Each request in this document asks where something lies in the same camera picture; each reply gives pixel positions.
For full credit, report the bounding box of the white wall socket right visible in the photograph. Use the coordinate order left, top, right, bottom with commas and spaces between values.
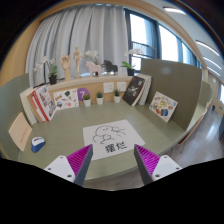
117, 82, 126, 91

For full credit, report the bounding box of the small potted plant left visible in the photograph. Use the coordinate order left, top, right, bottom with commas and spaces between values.
83, 94, 91, 107

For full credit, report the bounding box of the grey curtain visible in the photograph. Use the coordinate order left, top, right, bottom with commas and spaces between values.
26, 4, 128, 86

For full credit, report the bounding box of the white wall socket left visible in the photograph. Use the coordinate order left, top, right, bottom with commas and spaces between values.
103, 82, 114, 93

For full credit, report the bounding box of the wooden hand model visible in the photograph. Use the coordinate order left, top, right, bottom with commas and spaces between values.
60, 55, 71, 81

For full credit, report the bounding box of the white book stack left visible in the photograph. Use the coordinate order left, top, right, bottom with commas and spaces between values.
20, 87, 38, 125

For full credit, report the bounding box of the black horse figure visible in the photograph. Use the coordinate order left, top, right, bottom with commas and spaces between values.
101, 60, 118, 73

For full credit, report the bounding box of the white orchid right pot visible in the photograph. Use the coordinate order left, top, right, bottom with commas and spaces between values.
120, 48, 142, 76

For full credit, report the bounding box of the green desk partition right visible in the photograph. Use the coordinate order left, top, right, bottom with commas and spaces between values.
140, 59, 212, 130

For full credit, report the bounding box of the wooden mannequin figure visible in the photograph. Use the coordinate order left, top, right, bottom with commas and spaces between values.
73, 47, 83, 75

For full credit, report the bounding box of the colourful picture card right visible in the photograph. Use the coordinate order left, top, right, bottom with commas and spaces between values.
149, 92, 178, 122

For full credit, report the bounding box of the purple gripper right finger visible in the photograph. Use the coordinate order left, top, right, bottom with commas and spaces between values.
134, 144, 181, 185

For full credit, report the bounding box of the white orchid pot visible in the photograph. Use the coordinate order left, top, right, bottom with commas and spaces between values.
120, 48, 142, 76
33, 56, 57, 85

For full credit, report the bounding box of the white wall socket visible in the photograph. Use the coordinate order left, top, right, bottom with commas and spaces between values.
117, 82, 126, 91
103, 82, 114, 93

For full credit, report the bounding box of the white book behind black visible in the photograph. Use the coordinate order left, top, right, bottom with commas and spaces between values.
137, 73, 152, 105

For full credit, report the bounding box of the white orchid middle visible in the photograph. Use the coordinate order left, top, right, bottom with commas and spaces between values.
85, 50, 98, 64

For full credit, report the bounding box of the small potted plant middle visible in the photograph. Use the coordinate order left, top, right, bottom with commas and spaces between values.
96, 92, 104, 105

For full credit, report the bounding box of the pink horse figure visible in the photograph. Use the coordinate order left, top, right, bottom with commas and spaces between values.
86, 61, 102, 76

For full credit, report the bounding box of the small potted plant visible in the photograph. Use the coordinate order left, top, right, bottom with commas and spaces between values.
114, 89, 121, 103
96, 92, 104, 105
83, 94, 91, 107

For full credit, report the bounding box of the purple round number sign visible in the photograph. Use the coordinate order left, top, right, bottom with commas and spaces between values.
77, 88, 90, 101

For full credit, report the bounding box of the red and white book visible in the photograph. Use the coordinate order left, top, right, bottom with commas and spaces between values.
32, 85, 56, 121

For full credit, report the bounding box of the white orchid left pot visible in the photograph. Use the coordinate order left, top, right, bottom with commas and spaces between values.
33, 56, 57, 85

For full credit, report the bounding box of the blue and white mouse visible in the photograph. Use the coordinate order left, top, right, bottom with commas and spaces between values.
31, 137, 46, 153

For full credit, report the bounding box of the small potted plant right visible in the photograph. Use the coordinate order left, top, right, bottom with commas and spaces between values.
114, 89, 121, 103

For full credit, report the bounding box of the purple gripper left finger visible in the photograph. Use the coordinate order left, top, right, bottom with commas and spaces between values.
45, 145, 93, 186

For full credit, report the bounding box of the illustrated sticker card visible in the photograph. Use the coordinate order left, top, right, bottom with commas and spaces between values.
53, 88, 79, 110

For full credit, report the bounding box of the white mouse pad with drawing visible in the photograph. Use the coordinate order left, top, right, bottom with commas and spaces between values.
83, 120, 145, 160

